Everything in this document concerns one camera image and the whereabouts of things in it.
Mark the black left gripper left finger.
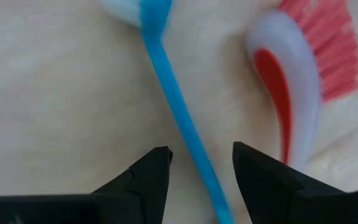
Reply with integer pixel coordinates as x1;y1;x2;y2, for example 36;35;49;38
0;146;174;224

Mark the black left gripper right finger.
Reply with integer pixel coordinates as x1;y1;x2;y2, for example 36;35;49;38
232;141;358;224

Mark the red white suction-cup dish brush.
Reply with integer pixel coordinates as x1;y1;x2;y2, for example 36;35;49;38
246;0;358;171

